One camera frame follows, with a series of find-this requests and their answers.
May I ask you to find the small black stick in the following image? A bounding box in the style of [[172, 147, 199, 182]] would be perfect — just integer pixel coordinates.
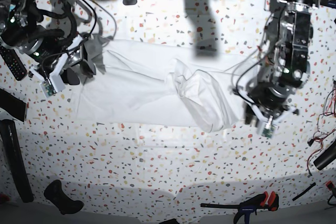
[[292, 182, 317, 201]]

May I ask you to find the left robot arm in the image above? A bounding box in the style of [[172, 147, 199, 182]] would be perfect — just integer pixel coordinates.
[[234, 0, 320, 131]]

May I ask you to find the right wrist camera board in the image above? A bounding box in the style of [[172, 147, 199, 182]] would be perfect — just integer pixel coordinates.
[[40, 82, 56, 98]]

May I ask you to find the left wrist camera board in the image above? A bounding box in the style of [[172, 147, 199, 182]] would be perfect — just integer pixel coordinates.
[[257, 122, 277, 138]]

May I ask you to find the small orange black device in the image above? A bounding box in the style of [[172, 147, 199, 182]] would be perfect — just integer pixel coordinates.
[[326, 181, 334, 190]]

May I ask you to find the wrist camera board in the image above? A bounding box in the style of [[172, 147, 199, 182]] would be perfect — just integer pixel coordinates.
[[257, 122, 277, 138], [40, 82, 56, 98]]

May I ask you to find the black flat case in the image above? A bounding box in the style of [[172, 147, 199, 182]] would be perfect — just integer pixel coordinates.
[[1, 89, 27, 122]]

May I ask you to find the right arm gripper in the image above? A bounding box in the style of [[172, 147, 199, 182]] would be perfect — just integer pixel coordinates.
[[29, 35, 96, 90]]

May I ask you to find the white T-shirt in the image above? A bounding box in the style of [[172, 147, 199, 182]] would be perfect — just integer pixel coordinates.
[[71, 40, 242, 132]]

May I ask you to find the black TV remote control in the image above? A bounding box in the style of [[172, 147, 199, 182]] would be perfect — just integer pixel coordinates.
[[1, 46, 27, 81]]

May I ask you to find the black orange bar clamp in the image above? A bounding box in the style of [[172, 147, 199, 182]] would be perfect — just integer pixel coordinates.
[[200, 191, 279, 224]]

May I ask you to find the terrazzo patterned tablecloth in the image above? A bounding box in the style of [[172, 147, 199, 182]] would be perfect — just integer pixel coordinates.
[[1, 0, 335, 223]]

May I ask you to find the black cylinder right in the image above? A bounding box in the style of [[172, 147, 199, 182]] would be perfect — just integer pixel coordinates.
[[313, 146, 335, 170]]

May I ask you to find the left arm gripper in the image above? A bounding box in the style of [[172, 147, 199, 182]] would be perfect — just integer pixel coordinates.
[[234, 82, 299, 127]]

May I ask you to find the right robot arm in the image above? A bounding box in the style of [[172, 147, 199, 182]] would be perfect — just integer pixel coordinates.
[[1, 0, 96, 95]]

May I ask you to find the red black wire bundle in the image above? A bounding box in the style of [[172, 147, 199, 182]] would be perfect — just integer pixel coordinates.
[[306, 79, 336, 177]]

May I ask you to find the black cylindrical tube left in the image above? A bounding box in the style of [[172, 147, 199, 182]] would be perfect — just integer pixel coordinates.
[[1, 119, 34, 203]]

